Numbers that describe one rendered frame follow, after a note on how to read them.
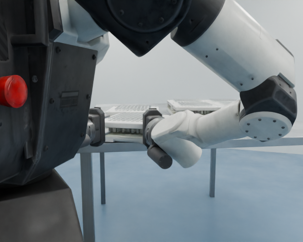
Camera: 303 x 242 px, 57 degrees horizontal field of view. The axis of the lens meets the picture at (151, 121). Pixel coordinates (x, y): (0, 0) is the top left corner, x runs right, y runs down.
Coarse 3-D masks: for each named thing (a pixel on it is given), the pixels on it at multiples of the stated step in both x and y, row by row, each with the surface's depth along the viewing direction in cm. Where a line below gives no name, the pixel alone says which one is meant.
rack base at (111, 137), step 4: (112, 132) 103; (108, 136) 98; (112, 136) 97; (116, 136) 97; (120, 136) 96; (124, 136) 96; (128, 136) 96; (132, 136) 95; (136, 136) 95; (140, 136) 95; (108, 140) 98; (112, 140) 97; (116, 140) 99; (120, 140) 98; (124, 140) 98; (128, 140) 97; (132, 140) 95; (136, 140) 95; (140, 140) 95
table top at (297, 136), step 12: (108, 108) 209; (300, 132) 116; (108, 144) 98; (120, 144) 98; (132, 144) 99; (216, 144) 103; (228, 144) 104; (240, 144) 104; (252, 144) 105; (264, 144) 106; (276, 144) 107; (288, 144) 107; (300, 144) 108
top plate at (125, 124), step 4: (164, 116) 111; (168, 116) 111; (112, 120) 101; (116, 120) 101; (108, 124) 97; (112, 124) 96; (116, 124) 96; (120, 124) 96; (124, 124) 95; (128, 124) 95; (132, 124) 95; (136, 124) 94; (140, 124) 94; (128, 128) 95; (132, 128) 95; (136, 128) 94; (140, 128) 94
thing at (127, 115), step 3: (123, 114) 110; (126, 114) 112; (129, 114) 110; (132, 114) 110; (135, 114) 109; (138, 114) 110; (141, 114) 109; (114, 117) 102; (117, 117) 102; (120, 117) 102; (123, 117) 101; (126, 117) 101; (129, 117) 102; (132, 117) 102; (135, 117) 102; (138, 117) 103; (141, 117) 101; (135, 120) 100; (135, 129) 101; (135, 132) 101
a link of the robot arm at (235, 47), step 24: (216, 24) 34; (240, 24) 35; (192, 48) 37; (216, 48) 36; (240, 48) 36; (264, 48) 37; (216, 72) 40; (240, 72) 39; (264, 72) 38; (288, 72) 39; (240, 96) 43; (264, 96) 39; (288, 96) 39; (240, 120) 44; (264, 120) 42; (288, 120) 42
